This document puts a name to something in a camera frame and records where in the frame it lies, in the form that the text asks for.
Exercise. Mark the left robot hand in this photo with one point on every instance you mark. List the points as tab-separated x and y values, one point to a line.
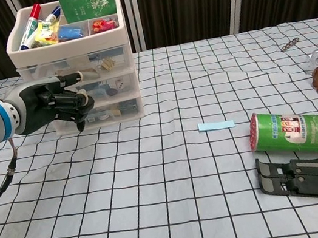
39	106

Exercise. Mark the clear plastic drawer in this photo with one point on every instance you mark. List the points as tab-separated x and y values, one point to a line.
128	85
123	109
81	61

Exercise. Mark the white plastic drawer organizer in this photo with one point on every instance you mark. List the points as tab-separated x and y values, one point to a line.
72	46

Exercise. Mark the yellow snack packet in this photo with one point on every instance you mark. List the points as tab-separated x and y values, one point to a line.
45	34

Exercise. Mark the red capped marker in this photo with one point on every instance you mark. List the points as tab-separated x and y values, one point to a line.
29	31

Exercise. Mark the gold binder clip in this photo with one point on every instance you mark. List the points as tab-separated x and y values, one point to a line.
105	66
110	62

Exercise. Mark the blue snack packet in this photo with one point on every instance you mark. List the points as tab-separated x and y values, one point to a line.
69	32

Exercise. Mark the white dice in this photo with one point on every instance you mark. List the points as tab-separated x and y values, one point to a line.
120	84

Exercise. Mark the blue capped marker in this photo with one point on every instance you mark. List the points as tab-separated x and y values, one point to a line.
52	16

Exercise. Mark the red snack packet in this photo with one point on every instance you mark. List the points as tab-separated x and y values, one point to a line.
103	24

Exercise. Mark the green packet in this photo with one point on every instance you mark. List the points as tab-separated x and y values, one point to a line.
86	2

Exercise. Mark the checkered light blue tablecloth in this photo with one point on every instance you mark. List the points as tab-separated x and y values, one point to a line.
158	187

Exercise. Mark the light blue paper strip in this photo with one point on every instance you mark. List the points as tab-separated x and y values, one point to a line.
216	125

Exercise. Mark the black folding screen partition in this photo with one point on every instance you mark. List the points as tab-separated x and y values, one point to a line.
188	3

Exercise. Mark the green chips can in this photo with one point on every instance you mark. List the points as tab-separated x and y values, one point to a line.
312	132

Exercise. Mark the black folding stand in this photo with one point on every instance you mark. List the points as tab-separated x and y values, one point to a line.
317	180

